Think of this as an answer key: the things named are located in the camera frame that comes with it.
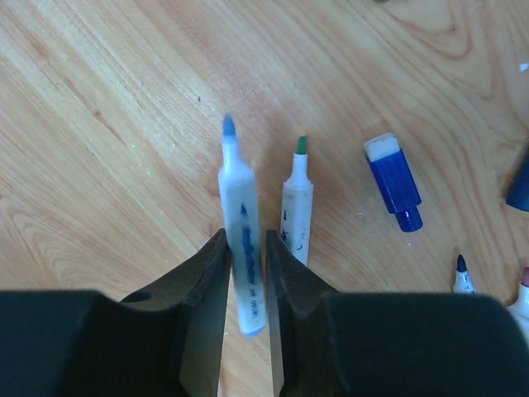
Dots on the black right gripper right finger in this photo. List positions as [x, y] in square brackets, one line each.
[325, 342]

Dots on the lilac cap marker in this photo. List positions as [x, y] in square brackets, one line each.
[239, 201]

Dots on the blue pen cap with eraser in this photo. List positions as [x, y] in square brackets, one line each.
[394, 178]

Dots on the green cap marker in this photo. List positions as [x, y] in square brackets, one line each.
[297, 200]

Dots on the dark blue marker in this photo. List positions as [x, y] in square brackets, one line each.
[463, 282]

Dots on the pink end marker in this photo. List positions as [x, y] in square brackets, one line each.
[520, 308]

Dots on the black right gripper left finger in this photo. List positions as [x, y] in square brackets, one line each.
[164, 339]

